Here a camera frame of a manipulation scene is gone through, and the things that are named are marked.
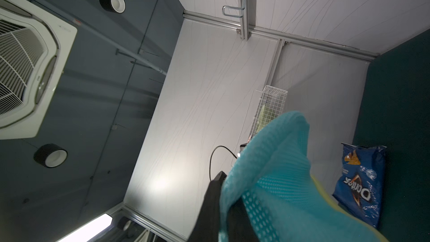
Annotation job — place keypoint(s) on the ceiling strip light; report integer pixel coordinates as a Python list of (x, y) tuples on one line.
[(89, 230)]

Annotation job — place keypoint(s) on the dark green table mat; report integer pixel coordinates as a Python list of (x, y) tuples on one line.
[(395, 112)]

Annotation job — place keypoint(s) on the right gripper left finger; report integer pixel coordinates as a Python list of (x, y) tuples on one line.
[(207, 225)]

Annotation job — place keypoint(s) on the left double metal hook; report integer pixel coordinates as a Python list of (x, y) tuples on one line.
[(234, 12)]

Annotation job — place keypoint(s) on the teal mesh laundry bag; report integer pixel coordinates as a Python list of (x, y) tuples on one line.
[(284, 202)]

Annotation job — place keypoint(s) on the blue snack bag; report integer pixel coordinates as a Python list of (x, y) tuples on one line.
[(360, 187)]

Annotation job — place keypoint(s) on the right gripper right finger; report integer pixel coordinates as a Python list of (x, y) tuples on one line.
[(239, 227)]

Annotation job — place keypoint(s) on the black ceiling spotlight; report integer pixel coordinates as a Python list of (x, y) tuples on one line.
[(114, 6), (50, 155)]

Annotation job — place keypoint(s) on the white wire wall basket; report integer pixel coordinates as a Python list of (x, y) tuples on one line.
[(274, 100)]

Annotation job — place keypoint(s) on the upper black ceiling spotlight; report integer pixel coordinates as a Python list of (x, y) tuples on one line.
[(114, 6)]

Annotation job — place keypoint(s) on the green ceramic bowl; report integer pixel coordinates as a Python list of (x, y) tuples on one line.
[(261, 121)]

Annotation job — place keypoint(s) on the white ceiling air conditioner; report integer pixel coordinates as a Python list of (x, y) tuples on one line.
[(35, 46)]

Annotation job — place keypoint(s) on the lower black ceiling spotlight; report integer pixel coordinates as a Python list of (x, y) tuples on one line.
[(50, 155)]

